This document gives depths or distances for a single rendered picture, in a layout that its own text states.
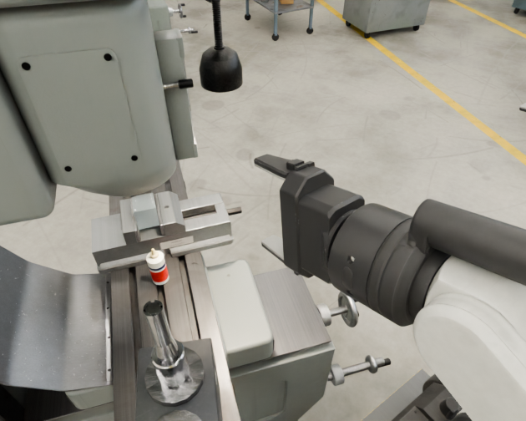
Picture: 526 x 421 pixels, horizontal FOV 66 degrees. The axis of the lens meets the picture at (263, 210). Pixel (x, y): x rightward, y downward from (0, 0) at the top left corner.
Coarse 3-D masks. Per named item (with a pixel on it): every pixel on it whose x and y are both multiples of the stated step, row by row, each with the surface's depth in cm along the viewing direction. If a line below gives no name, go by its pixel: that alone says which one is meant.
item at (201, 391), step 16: (144, 352) 66; (192, 352) 65; (208, 352) 66; (144, 368) 64; (192, 368) 63; (208, 368) 64; (144, 384) 62; (160, 384) 61; (192, 384) 61; (208, 384) 62; (144, 400) 60; (160, 400) 59; (176, 400) 59; (192, 400) 60; (208, 400) 60; (144, 416) 59; (160, 416) 59; (176, 416) 58; (192, 416) 58; (208, 416) 59
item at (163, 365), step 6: (180, 342) 59; (180, 348) 58; (174, 354) 57; (180, 354) 57; (156, 360) 57; (162, 360) 57; (168, 360) 57; (174, 360) 57; (180, 360) 57; (156, 366) 56; (162, 366) 56; (168, 366) 56; (174, 366) 56
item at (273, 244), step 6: (264, 240) 49; (270, 240) 49; (276, 240) 49; (264, 246) 49; (270, 246) 48; (276, 246) 48; (282, 246) 48; (276, 252) 47; (282, 252) 47; (282, 258) 46
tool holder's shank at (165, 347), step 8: (152, 304) 50; (160, 304) 50; (144, 312) 50; (152, 312) 50; (160, 312) 50; (152, 320) 50; (160, 320) 50; (152, 328) 51; (160, 328) 51; (168, 328) 53; (152, 336) 53; (160, 336) 52; (168, 336) 54; (160, 344) 54; (168, 344) 55; (176, 344) 57; (160, 352) 55; (168, 352) 55
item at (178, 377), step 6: (186, 360) 60; (180, 366) 58; (186, 366) 60; (156, 372) 59; (162, 372) 57; (168, 372) 57; (174, 372) 57; (180, 372) 58; (186, 372) 60; (162, 378) 59; (168, 378) 58; (174, 378) 59; (180, 378) 59; (186, 378) 61; (162, 384) 61; (168, 384) 60; (174, 384) 60; (180, 384) 60
